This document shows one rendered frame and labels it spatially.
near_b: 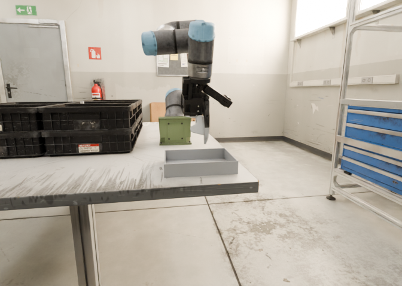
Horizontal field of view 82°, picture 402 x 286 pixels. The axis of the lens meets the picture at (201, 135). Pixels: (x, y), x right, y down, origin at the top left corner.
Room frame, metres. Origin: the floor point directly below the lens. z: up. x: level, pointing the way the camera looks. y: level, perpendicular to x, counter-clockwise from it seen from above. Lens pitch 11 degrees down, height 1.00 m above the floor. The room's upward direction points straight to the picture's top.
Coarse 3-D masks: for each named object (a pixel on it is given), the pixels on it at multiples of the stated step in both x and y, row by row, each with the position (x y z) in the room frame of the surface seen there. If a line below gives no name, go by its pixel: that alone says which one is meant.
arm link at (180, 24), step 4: (184, 20) 1.16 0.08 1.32; (188, 20) 1.16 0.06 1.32; (192, 20) 1.15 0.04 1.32; (196, 20) 1.15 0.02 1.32; (200, 20) 1.15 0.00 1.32; (204, 20) 1.17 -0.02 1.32; (176, 24) 1.13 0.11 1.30; (180, 24) 1.13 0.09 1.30; (184, 24) 1.13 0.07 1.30; (188, 24) 1.14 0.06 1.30; (180, 28) 1.13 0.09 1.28; (184, 28) 1.13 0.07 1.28
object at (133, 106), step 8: (64, 104) 1.30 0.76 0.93; (72, 104) 1.32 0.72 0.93; (80, 104) 1.32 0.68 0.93; (88, 104) 1.33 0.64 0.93; (96, 104) 1.34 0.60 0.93; (104, 104) 1.35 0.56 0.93; (112, 104) 1.36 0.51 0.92; (120, 104) 1.36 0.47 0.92; (40, 112) 1.03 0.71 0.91; (48, 112) 1.04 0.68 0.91
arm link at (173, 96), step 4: (176, 88) 1.45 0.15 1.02; (168, 92) 1.44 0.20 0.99; (172, 92) 1.42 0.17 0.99; (176, 92) 1.43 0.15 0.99; (180, 92) 1.43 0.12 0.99; (168, 96) 1.42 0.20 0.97; (172, 96) 1.40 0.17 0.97; (176, 96) 1.40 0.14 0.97; (180, 96) 1.40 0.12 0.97; (168, 100) 1.40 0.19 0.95; (172, 100) 1.39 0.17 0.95; (176, 100) 1.39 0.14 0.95; (180, 100) 1.40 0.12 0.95; (168, 104) 1.38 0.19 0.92; (180, 104) 1.38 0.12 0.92
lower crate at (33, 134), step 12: (12, 132) 1.02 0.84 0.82; (24, 132) 1.02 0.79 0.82; (36, 132) 1.03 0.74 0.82; (0, 144) 1.01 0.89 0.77; (12, 144) 1.02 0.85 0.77; (24, 144) 1.02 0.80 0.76; (36, 144) 1.03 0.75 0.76; (0, 156) 1.00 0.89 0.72; (12, 156) 1.01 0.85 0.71; (24, 156) 1.03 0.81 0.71; (36, 156) 1.04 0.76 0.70
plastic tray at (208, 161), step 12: (168, 156) 0.98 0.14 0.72; (180, 156) 0.98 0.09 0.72; (192, 156) 0.99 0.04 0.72; (204, 156) 1.00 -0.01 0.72; (216, 156) 1.01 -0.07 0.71; (228, 156) 0.95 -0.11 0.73; (168, 168) 0.78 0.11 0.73; (180, 168) 0.79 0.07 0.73; (192, 168) 0.79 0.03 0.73; (204, 168) 0.80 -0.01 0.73; (216, 168) 0.81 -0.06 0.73; (228, 168) 0.81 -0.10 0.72
